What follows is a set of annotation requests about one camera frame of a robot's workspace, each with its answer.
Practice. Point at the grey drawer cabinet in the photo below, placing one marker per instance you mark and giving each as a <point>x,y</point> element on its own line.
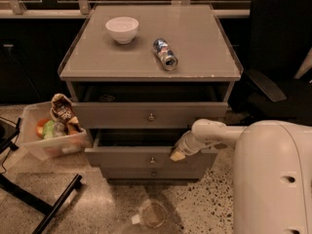
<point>193,33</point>

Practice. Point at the clear plastic bin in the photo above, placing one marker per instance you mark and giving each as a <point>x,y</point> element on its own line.
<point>36,115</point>

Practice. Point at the grey top drawer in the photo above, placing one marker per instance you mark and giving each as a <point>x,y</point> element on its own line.
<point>147,105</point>

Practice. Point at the green apple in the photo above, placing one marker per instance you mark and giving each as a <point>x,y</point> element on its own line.
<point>48,130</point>

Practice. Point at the white ceramic bowl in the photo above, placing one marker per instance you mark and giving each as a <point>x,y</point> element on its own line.
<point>122,29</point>

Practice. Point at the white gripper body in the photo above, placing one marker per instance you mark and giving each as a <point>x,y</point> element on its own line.
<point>187,146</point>

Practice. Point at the brown chip bag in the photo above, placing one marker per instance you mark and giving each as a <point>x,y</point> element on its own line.
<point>61,110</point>

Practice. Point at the black office chair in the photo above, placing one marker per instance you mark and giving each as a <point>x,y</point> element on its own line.
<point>276,81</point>

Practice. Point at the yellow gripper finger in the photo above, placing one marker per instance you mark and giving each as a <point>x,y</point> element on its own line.
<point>177,155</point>

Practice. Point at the blue silver soda can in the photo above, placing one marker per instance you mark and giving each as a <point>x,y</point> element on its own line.
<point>164,53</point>

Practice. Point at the clear plastic bottle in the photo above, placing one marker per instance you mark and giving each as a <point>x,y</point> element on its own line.
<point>59,130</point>

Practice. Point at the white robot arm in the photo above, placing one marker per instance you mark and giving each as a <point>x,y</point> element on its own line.
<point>272,173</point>

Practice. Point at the orange fruit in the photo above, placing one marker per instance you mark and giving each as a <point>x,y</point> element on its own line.
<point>40,127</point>

